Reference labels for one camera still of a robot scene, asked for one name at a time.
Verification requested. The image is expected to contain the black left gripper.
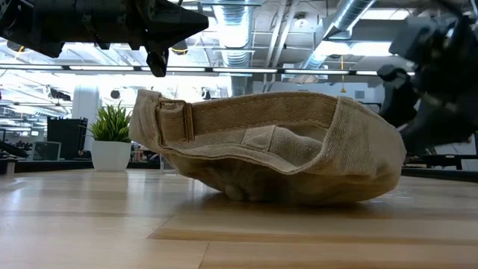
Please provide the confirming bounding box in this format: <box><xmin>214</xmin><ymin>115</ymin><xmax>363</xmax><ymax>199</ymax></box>
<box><xmin>72</xmin><ymin>0</ymin><xmax>209</xmax><ymax>78</ymax></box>

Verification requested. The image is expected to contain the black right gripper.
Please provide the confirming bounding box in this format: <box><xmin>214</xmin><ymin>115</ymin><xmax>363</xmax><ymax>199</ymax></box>
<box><xmin>376</xmin><ymin>10</ymin><xmax>478</xmax><ymax>156</ymax></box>

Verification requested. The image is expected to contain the beige cotton cap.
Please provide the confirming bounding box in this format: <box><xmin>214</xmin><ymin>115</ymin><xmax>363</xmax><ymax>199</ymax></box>
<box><xmin>128</xmin><ymin>88</ymin><xmax>407</xmax><ymax>205</ymax></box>

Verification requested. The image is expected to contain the dark background desk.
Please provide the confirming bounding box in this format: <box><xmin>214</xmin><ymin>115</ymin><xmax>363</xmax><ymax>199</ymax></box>
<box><xmin>403</xmin><ymin>152</ymin><xmax>478</xmax><ymax>171</ymax></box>

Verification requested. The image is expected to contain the yellow hanging pendant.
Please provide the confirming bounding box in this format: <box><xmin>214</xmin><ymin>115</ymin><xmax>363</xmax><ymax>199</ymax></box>
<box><xmin>339</xmin><ymin>55</ymin><xmax>347</xmax><ymax>93</ymax></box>

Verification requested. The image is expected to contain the black hanging ceiling box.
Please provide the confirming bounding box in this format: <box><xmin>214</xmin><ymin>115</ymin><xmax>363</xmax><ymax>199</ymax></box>
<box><xmin>48</xmin><ymin>87</ymin><xmax>72</xmax><ymax>102</ymax></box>

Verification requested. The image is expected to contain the green plant in white pot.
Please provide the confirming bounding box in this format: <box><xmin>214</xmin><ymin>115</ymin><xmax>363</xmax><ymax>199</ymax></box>
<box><xmin>87</xmin><ymin>101</ymin><xmax>133</xmax><ymax>172</ymax></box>

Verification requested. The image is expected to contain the black cabinet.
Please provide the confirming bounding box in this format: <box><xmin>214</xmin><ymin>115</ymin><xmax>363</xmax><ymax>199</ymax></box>
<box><xmin>46</xmin><ymin>116</ymin><xmax>89</xmax><ymax>161</ymax></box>

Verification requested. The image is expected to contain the grey bordered monitor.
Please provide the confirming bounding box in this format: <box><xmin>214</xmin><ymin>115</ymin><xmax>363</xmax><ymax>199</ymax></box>
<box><xmin>31</xmin><ymin>140</ymin><xmax>62</xmax><ymax>162</ymax></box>

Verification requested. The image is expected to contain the silver corrugated ceiling duct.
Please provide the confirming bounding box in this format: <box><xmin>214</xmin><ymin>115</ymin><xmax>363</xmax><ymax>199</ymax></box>
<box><xmin>212</xmin><ymin>0</ymin><xmax>257</xmax><ymax>96</ymax></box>

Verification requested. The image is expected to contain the overhead frame light bar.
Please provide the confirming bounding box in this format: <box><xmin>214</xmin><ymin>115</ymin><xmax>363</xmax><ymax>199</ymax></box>
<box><xmin>0</xmin><ymin>64</ymin><xmax>416</xmax><ymax>78</ymax></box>

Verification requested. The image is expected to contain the silver spiral ceiling duct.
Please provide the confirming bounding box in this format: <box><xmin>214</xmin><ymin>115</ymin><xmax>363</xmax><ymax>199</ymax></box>
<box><xmin>298</xmin><ymin>0</ymin><xmax>376</xmax><ymax>72</ymax></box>

